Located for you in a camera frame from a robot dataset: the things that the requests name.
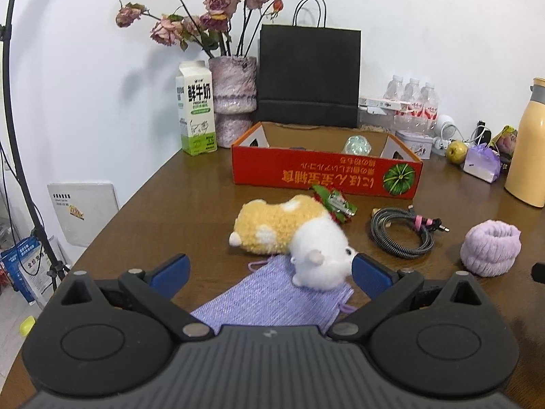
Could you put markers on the white wall panel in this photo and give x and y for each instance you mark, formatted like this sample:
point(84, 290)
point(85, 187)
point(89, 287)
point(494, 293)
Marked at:
point(83, 213)

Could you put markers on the black charger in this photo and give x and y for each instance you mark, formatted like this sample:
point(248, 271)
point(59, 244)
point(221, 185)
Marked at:
point(482, 130)

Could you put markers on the purple tissue pack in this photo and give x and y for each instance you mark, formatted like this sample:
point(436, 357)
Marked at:
point(481, 166)

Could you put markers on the yellow thermos jug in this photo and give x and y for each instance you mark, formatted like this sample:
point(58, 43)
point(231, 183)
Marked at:
point(530, 149)

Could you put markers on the pink marbled vase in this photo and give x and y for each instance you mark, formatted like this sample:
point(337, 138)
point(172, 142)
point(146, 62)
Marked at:
point(234, 93)

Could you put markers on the purple woven fabric pouch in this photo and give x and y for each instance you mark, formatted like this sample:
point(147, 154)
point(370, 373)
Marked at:
point(264, 302)

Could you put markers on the red and green snack packet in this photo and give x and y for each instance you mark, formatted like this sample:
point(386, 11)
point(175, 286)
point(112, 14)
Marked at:
point(336, 204)

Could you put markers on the flat white carton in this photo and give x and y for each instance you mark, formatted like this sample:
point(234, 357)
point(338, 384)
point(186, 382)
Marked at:
point(383, 102)

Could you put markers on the small white fan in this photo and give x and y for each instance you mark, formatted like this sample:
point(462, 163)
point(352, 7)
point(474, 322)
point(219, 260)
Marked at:
point(445, 125)

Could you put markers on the blue and white bag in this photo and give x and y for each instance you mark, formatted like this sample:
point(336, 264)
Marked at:
point(23, 272)

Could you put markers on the red cardboard box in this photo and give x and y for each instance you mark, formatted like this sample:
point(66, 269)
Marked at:
point(298, 172)

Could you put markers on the yellow-green floor object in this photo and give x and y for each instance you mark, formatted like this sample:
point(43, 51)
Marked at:
point(27, 325)

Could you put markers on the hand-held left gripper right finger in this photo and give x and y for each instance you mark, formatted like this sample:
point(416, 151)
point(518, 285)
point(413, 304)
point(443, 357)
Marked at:
point(371, 275)

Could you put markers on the clear water bottle red label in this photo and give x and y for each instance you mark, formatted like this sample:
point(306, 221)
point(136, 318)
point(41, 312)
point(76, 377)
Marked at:
point(392, 89)
point(429, 102)
point(411, 98)

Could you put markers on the dried pink roses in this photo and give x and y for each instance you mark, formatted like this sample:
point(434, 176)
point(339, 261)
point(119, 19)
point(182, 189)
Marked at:
point(213, 8)

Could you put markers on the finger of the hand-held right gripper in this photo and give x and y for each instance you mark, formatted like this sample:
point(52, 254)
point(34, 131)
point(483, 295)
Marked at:
point(539, 272)

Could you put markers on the yellow and white plush toy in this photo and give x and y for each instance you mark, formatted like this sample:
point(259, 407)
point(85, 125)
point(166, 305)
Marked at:
point(272, 226)

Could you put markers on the black light stand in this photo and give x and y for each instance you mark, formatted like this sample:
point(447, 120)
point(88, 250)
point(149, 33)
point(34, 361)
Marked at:
point(21, 157)

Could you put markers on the purple fluffy headband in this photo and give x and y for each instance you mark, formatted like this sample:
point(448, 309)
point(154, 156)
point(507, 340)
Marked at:
point(489, 247)

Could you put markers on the colourful snack bag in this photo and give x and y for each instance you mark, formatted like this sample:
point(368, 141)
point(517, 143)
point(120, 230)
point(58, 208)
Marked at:
point(504, 140)

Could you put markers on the white metal tin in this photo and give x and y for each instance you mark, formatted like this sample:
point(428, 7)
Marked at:
point(415, 142)

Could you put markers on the black paper bag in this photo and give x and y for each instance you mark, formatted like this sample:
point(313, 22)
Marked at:
point(308, 76)

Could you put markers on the green apple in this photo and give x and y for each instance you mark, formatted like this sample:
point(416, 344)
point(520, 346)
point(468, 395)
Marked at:
point(457, 152)

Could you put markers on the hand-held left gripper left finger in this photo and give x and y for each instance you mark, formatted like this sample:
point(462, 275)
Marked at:
point(168, 275)

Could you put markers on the iridescent plastic wrap ball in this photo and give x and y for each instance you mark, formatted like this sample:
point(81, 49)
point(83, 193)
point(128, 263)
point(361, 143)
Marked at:
point(357, 145)

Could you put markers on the green and white milk carton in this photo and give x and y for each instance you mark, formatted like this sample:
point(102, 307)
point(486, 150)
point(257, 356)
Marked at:
point(196, 110)

